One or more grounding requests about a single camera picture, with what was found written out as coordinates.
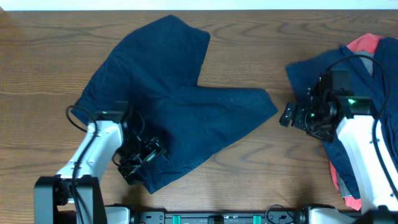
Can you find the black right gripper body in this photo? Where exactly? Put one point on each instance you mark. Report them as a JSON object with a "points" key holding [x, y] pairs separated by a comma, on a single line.
{"points": [[310, 121]]}

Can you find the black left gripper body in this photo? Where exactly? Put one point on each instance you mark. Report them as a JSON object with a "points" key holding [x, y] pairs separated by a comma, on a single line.
{"points": [[135, 154]]}

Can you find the navy blue shorts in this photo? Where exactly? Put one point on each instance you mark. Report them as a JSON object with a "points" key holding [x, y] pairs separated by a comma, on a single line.
{"points": [[156, 69]]}

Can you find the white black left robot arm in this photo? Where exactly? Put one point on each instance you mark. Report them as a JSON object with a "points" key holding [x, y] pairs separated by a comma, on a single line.
{"points": [[73, 194]]}

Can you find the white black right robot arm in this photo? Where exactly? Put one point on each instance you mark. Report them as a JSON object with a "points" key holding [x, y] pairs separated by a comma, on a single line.
{"points": [[353, 120]]}

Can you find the navy blue clothes pile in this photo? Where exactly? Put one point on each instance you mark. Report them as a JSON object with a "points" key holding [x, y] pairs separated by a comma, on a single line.
{"points": [[305, 74]]}

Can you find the grey garment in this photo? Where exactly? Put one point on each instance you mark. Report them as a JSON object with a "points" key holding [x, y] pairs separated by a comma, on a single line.
{"points": [[368, 62]]}

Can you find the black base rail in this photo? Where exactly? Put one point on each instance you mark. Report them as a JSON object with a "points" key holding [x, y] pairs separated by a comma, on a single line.
{"points": [[274, 214]]}

